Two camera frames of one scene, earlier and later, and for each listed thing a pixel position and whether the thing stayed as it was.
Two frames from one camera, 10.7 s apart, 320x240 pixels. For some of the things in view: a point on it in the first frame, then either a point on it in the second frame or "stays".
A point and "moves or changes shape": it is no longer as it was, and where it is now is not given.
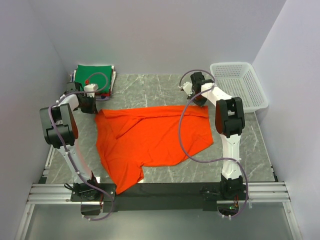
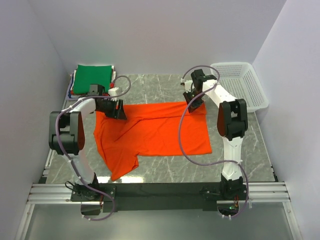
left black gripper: (92, 109) -> (120, 114)
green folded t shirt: (100, 75) stays
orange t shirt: (131, 137) moves or changes shape
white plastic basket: (239, 79) stays
